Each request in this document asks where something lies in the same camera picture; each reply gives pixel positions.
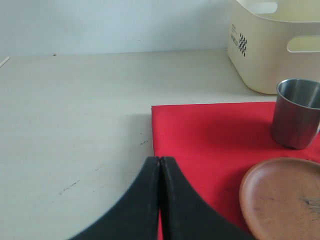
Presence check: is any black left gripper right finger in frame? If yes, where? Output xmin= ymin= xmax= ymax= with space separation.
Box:
xmin=159 ymin=157 xmax=254 ymax=240

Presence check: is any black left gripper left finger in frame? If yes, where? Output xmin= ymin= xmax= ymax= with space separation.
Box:
xmin=71 ymin=156 xmax=160 ymax=240

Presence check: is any red paper table mat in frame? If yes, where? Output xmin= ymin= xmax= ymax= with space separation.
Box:
xmin=151 ymin=102 xmax=320 ymax=240

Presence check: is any brown wooden plate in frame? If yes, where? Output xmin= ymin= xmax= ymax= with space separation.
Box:
xmin=239 ymin=157 xmax=320 ymax=240

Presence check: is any stainless steel cup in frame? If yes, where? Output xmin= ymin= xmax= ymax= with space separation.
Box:
xmin=270 ymin=79 xmax=320 ymax=150

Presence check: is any cream plastic bin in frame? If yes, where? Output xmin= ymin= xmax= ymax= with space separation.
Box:
xmin=227 ymin=0 xmax=320 ymax=95

